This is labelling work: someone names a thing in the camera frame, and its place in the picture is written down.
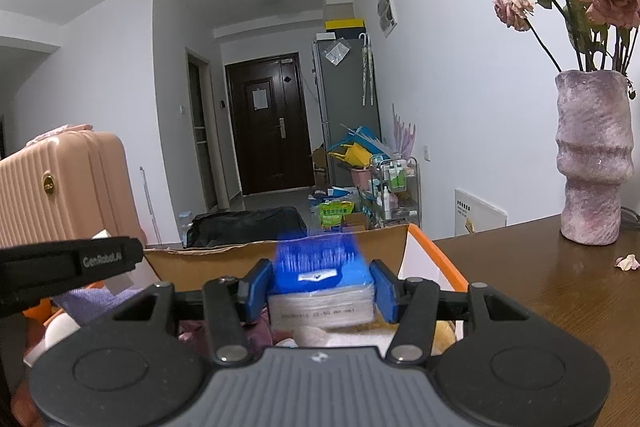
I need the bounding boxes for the wall electrical panel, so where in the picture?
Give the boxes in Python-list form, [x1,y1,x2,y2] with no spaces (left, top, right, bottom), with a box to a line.
[376,0,398,38]

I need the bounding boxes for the wire trolley cart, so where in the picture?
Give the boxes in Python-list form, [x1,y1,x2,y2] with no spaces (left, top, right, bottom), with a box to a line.
[372,157,422,230]

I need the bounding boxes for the black duffel bag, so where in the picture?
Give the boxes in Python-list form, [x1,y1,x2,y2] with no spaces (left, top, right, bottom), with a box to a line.
[185,207,308,249]

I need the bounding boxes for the hanging white umbrellas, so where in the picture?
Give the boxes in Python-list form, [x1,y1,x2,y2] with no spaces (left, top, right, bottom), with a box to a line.
[359,33,376,106]

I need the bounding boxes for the dark purple satin scrunchie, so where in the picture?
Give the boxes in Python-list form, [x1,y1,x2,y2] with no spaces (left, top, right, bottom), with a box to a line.
[175,319,273,348]

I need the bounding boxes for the purple textured vase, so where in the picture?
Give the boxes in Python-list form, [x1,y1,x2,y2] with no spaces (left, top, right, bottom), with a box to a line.
[555,69,635,246]

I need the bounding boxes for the blue folded plastic item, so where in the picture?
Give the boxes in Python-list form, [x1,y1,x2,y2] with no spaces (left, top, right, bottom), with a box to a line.
[327,124,393,158]

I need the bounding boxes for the blue tissue pack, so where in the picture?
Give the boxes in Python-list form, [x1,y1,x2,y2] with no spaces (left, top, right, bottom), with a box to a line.
[267,229,376,325]

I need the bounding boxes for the brown cardboard box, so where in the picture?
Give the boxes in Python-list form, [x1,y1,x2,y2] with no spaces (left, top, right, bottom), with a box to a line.
[311,147,331,190]

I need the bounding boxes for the purple fabric pouch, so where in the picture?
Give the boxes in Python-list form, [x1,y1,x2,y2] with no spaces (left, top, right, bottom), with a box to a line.
[50,287,146,325]

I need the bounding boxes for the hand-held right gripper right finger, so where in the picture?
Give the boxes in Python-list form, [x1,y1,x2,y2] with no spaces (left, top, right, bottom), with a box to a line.
[369,258,532,365]

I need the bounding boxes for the grey refrigerator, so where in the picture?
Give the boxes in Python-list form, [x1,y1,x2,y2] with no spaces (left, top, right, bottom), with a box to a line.
[312,32,382,192]

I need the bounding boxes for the yellow bag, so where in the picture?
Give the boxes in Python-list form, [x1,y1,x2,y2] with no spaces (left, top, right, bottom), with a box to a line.
[330,143,372,168]

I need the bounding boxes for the white and yellow plush toy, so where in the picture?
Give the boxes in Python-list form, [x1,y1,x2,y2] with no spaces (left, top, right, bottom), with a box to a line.
[287,321,458,358]

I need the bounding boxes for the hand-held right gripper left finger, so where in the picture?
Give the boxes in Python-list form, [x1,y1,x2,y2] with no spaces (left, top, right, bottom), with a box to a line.
[112,258,275,365]

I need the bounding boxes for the white mop stick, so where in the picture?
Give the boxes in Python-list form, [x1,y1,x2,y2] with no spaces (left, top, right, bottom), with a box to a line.
[140,167,162,243]

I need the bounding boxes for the white flat board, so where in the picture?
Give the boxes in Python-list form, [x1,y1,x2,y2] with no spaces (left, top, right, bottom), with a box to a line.
[455,188,508,237]

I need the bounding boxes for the dark wooden door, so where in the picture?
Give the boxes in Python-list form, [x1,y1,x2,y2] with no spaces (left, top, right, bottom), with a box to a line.
[224,53,315,196]

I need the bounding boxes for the pink ribbed suitcase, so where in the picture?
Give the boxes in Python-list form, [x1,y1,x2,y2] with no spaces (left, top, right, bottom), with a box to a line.
[0,124,146,250]

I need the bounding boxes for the clear plastic bag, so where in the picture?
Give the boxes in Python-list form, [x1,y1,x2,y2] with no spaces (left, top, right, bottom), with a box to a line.
[324,41,349,65]

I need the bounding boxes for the green printed bag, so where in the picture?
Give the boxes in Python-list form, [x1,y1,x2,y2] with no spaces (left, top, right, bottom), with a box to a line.
[320,202,356,232]

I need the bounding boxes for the yellow and black box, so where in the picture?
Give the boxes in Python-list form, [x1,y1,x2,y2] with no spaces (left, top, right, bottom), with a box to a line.
[325,18,366,34]

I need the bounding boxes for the red cardboard box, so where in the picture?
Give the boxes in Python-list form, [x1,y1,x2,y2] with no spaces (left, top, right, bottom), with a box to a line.
[22,223,471,358]

